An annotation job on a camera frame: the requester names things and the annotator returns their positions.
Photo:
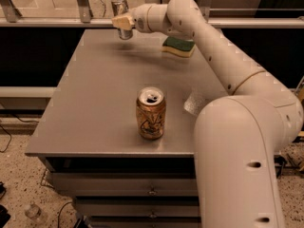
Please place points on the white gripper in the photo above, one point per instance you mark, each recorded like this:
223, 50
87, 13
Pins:
138, 20

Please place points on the green yellow sponge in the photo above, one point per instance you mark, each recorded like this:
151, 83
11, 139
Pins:
178, 47

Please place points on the clear plastic bottle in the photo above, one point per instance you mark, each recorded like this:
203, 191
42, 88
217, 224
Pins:
35, 214

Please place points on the bottom grey drawer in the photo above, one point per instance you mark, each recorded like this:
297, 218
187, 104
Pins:
113, 222

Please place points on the orange patterned soda can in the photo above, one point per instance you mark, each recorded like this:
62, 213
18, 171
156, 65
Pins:
150, 112

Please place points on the middle grey drawer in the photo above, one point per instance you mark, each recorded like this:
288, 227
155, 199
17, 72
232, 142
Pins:
171, 207

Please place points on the grey drawer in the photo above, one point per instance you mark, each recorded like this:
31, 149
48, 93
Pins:
171, 207
113, 222
124, 185

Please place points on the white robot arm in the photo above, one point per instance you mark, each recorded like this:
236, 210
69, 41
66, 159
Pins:
236, 136

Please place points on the metal window railing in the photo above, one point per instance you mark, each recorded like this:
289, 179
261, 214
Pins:
248, 14

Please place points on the silver blue redbull can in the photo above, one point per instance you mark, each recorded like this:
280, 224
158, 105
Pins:
120, 7

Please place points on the top grey drawer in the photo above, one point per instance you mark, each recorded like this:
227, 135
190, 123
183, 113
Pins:
124, 185

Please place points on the grey drawer cabinet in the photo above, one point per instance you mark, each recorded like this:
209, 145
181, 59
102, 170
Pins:
90, 125

